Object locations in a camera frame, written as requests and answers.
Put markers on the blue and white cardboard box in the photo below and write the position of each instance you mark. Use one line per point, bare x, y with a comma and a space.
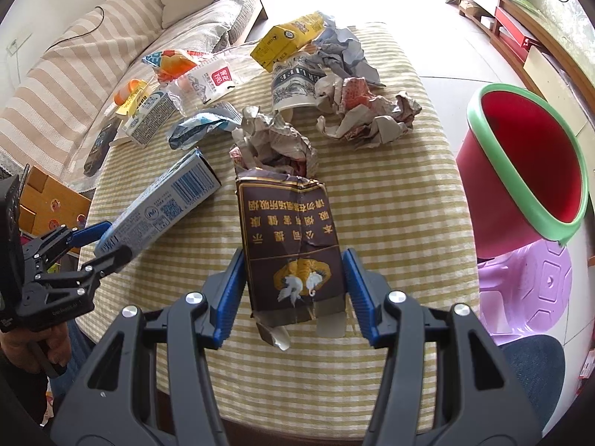
158, 204

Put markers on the purple plastic stool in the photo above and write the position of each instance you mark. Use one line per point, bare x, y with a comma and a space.
525, 288

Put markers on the beige striped sofa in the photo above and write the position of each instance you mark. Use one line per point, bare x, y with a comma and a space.
69, 79

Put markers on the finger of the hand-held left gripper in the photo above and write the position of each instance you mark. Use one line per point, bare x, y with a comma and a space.
109, 262
90, 233

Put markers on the clear plastic bag red label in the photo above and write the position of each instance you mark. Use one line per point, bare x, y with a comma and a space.
209, 81

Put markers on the silver and blue foil wrapper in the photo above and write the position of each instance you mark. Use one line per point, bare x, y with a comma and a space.
200, 125

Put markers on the person's left leg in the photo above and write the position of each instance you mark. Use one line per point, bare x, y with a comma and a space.
76, 348

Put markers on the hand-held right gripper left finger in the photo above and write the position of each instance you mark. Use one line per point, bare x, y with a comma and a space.
230, 298

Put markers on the orange cap bottle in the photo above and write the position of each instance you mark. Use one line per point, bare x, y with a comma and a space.
132, 100

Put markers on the wooden tv cabinet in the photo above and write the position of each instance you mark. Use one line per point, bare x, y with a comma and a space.
534, 60

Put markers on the small white milk carton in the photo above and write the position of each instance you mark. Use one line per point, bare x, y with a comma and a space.
148, 118

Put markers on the flower print paper cup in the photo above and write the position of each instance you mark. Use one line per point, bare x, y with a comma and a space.
293, 88

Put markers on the person's right leg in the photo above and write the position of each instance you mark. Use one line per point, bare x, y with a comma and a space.
534, 381

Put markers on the red bin with green rim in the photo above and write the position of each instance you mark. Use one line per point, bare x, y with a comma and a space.
525, 158

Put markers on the person's left hand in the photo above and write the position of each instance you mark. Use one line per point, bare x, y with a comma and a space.
23, 346

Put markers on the crumpled grey paper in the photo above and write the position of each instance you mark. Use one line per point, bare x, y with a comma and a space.
339, 51

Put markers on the crumpled reddish newspaper ball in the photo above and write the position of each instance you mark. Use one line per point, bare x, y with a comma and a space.
367, 111

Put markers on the crumpled grey newspaper ball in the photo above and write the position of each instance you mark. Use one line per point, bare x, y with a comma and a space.
274, 144

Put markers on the brown cigarette carton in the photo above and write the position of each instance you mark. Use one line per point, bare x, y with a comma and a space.
288, 241

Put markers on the person's leg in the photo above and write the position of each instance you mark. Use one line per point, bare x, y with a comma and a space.
534, 381
76, 348

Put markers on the yellow drink carton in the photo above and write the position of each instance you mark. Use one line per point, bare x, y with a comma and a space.
283, 39

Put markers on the dark remote control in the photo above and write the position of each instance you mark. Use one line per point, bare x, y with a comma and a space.
100, 148

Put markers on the orange snack bag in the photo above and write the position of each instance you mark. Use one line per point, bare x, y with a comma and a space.
174, 62

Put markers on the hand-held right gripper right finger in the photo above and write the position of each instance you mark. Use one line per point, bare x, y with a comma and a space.
360, 298

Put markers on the brown cardboard box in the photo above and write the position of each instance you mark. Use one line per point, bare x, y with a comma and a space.
51, 204

